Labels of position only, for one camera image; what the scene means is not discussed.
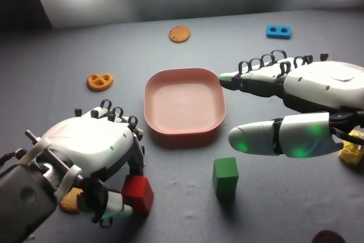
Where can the orange pretzel toy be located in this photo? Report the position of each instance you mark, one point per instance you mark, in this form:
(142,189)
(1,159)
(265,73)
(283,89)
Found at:
(92,83)

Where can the red rectangular block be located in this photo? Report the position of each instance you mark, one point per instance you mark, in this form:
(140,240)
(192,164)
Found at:
(139,194)

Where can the yellow lumpy toy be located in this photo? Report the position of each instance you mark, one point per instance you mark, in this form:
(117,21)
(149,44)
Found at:
(351,152)

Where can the small tan oval cookie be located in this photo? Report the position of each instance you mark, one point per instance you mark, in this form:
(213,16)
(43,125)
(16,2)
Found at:
(68,204)

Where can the green cube block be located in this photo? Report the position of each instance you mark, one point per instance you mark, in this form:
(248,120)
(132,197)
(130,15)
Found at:
(224,177)

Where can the pink square plate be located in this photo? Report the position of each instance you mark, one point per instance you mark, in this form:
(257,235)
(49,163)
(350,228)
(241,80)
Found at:
(185,103)

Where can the dark brown round cookie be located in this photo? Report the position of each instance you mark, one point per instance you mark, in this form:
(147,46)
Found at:
(328,237)

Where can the flat round orange cookie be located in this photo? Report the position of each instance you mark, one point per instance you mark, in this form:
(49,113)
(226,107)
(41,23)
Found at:
(179,34)

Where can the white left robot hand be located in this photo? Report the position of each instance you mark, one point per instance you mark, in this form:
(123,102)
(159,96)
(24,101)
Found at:
(94,143)

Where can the grey table cloth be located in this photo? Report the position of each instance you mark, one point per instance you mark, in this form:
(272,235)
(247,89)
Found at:
(57,55)

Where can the blue two-hole block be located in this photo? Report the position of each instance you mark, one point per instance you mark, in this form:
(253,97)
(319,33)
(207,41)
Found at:
(278,36)

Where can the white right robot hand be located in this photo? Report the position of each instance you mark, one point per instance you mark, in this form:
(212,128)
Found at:
(318,83)

